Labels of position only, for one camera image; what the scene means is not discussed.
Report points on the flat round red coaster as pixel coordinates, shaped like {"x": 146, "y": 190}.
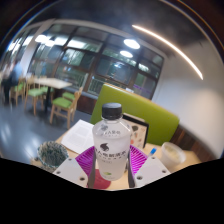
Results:
{"x": 101, "y": 182}

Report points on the wooden dining table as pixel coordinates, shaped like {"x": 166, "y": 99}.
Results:
{"x": 50, "y": 82}

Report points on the round ceiling light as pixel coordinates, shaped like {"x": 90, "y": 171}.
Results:
{"x": 132, "y": 43}
{"x": 126, "y": 54}

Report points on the white bowl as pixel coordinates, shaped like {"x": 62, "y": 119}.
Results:
{"x": 172, "y": 155}

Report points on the long curved light strip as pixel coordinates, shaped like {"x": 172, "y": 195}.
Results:
{"x": 173, "y": 45}

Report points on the white pendant lamp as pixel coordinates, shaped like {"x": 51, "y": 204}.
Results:
{"x": 40, "y": 38}
{"x": 50, "y": 43}

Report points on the small blue-capped white tube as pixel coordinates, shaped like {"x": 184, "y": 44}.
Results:
{"x": 152, "y": 152}

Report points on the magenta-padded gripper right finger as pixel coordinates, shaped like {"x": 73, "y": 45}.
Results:
{"x": 150, "y": 170}

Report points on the speckled grey ceramic mug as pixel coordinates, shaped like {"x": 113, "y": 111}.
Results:
{"x": 51, "y": 156}

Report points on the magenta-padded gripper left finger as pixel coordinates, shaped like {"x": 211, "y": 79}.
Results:
{"x": 70, "y": 171}

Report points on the white paper sheets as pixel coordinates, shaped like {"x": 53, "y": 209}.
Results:
{"x": 78, "y": 136}

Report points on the clear plastic bottle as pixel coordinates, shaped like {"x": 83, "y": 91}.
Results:
{"x": 111, "y": 146}

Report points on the black tablet covered with stickers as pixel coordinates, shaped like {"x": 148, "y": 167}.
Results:
{"x": 138, "y": 131}

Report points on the wooden chairs with green cushions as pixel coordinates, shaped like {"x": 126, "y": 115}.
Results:
{"x": 63, "y": 103}

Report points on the person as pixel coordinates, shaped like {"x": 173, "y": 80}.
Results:
{"x": 13, "y": 80}

